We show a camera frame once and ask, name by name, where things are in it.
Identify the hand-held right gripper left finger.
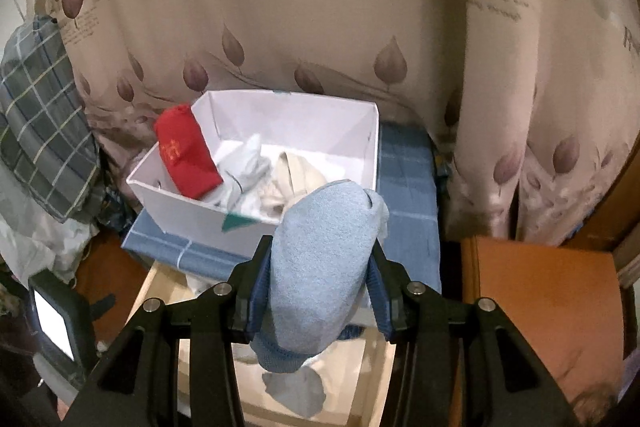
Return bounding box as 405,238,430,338
62,234,273,427

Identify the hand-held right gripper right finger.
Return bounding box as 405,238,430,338
367,242,581,427

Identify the light blue sock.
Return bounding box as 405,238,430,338
250,181,391,374

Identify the wooden drawer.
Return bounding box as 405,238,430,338
125,257,401,427

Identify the long white banded garment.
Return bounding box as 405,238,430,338
212,133,273,212

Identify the beige bra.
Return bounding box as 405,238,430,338
257,151,328,225

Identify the red underwear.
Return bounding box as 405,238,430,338
154,103,224,198

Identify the white cardboard box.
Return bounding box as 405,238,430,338
126,89,379,260

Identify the white crumpled sheet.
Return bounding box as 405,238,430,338
0,187,101,284

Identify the blue plaid cloth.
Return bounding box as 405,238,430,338
121,122,443,308

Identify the dark floral cloth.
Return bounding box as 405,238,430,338
95,187,142,234

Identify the orange wooden cabinet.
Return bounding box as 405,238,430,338
459,234,627,410

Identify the grey plaid blanket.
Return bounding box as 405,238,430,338
0,14,101,223

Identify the beige leaf print curtain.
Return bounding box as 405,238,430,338
25,0,640,248

